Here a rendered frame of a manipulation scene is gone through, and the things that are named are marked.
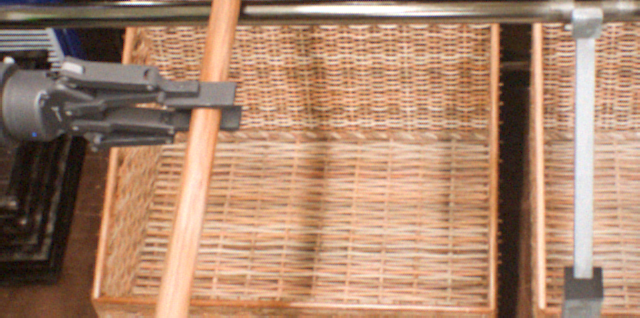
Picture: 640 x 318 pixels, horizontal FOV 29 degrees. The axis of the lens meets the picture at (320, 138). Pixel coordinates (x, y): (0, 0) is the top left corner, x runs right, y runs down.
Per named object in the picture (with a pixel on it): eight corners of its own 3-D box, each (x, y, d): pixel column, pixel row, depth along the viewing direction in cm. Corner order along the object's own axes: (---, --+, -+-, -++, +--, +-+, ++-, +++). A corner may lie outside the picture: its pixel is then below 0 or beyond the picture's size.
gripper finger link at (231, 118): (172, 126, 130) (173, 130, 130) (238, 127, 129) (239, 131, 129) (177, 103, 132) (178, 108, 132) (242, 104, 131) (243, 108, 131)
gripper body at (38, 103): (13, 52, 131) (99, 52, 129) (37, 102, 138) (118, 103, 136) (-4, 108, 126) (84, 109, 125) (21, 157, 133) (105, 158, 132)
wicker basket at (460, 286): (165, 96, 211) (127, -18, 189) (502, 97, 203) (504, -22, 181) (111, 357, 182) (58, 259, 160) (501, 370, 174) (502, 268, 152)
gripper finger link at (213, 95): (171, 86, 129) (169, 81, 129) (237, 85, 128) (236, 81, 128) (166, 109, 127) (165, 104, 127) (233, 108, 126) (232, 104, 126)
